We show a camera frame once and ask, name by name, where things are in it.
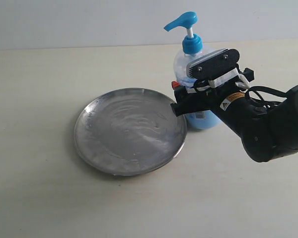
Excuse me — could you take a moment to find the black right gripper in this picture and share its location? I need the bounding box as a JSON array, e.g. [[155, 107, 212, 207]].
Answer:
[[170, 66, 254, 117]]

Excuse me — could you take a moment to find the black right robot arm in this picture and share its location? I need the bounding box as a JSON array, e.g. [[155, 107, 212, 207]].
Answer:
[[171, 66, 298, 163]]

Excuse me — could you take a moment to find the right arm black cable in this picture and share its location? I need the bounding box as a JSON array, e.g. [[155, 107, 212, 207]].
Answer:
[[244, 86, 290, 110]]

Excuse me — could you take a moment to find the blue pump soap bottle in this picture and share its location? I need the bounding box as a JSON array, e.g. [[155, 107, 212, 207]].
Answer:
[[164, 11, 221, 129]]

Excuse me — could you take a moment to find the round steel plate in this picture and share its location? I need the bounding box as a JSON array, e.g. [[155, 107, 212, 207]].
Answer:
[[74, 88, 187, 177]]

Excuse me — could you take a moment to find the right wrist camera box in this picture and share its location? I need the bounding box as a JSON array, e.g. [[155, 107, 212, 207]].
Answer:
[[186, 49, 240, 88]]

